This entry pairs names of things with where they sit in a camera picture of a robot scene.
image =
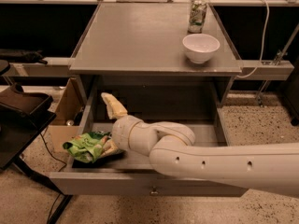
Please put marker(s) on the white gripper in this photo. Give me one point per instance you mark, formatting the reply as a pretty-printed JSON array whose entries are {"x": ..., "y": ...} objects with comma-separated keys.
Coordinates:
[{"x": 121, "y": 131}]

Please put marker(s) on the green rice chip bag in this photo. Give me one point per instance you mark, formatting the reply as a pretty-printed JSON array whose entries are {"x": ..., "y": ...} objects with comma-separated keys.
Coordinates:
[{"x": 92, "y": 146}]

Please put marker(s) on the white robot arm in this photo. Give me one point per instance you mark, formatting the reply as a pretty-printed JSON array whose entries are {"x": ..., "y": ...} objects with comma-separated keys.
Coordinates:
[{"x": 171, "y": 151}]

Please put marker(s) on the grey cabinet with top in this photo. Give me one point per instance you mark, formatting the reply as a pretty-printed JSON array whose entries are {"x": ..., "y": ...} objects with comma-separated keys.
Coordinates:
[{"x": 146, "y": 39}]

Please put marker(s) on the round metal drawer knob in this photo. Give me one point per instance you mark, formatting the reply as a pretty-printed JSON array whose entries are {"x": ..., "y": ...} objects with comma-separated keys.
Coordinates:
[{"x": 154, "y": 191}]

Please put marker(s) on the cardboard box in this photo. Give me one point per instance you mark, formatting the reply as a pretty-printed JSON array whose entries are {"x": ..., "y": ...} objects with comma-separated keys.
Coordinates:
[{"x": 64, "y": 128}]

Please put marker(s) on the black stand with tray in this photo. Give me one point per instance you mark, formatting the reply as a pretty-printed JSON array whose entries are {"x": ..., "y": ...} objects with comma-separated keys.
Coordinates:
[{"x": 23, "y": 117}]

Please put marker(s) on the white ceramic bowl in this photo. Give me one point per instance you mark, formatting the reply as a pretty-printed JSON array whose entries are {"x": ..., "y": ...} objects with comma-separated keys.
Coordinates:
[{"x": 199, "y": 48}]

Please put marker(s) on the black cloth on rail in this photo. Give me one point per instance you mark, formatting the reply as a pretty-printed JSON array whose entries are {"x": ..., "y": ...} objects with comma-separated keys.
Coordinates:
[{"x": 21, "y": 56}]

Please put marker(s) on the metal rail frame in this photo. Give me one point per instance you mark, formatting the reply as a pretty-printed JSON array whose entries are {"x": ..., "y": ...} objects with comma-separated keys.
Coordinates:
[{"x": 250, "y": 69}]

